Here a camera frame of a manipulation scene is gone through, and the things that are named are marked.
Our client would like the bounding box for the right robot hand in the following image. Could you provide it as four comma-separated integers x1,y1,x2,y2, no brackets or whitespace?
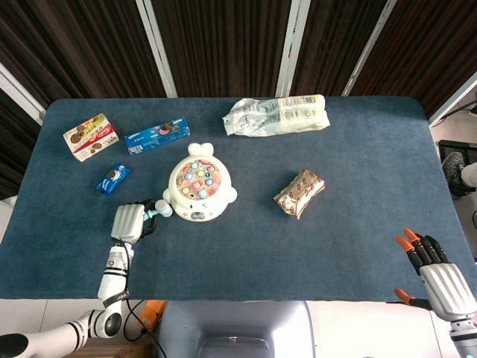
394,227,477,321

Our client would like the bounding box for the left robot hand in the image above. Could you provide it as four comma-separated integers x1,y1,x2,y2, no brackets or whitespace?
110,199,162,244

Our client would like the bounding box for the light blue toy hammer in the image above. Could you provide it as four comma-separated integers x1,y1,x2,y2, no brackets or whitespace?
143,200,174,220

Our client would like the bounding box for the white seal whack-a-mole toy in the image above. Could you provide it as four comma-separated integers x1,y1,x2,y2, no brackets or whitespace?
162,142,239,222

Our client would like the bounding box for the small blue Oreo packet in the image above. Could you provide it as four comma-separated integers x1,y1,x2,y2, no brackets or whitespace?
95,162,131,196

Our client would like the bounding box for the cream biscuit box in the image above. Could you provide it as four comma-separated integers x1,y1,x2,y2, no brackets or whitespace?
63,113,121,163

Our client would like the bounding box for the blue Oreo box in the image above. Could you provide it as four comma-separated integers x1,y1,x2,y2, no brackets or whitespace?
124,116,192,156

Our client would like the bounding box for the orange device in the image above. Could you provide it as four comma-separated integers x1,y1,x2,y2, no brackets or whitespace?
139,299,167,332

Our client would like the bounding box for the blue table mat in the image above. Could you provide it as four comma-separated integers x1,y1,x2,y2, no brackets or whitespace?
0,95,467,302

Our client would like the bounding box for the black grey shoe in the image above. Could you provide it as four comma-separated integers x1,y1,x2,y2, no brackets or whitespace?
441,151,471,198

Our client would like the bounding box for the cardboard box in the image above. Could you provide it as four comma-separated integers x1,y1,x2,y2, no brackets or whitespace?
74,343,155,358

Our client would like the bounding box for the grey robot torso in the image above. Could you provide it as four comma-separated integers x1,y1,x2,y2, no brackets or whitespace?
157,300,318,358

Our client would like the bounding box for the gold red snack packet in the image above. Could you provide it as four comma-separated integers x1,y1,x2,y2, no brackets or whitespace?
273,168,326,221

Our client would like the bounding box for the cream crumpled bread bag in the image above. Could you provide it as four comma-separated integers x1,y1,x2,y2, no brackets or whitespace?
222,94,331,138

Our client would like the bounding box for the black cable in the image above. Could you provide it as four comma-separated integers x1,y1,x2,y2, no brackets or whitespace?
121,299,165,358

